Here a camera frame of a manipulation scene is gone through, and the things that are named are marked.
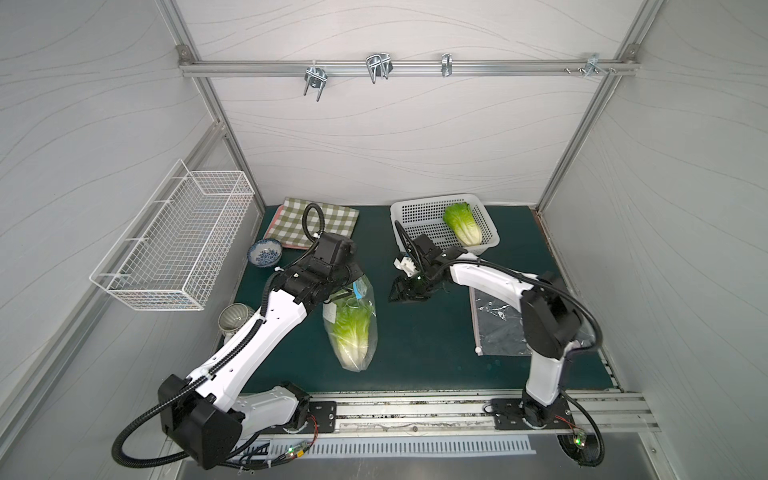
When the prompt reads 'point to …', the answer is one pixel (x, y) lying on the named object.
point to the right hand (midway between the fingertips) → (394, 299)
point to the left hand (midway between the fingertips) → (359, 266)
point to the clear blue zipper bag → (361, 290)
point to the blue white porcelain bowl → (264, 252)
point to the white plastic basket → (425, 217)
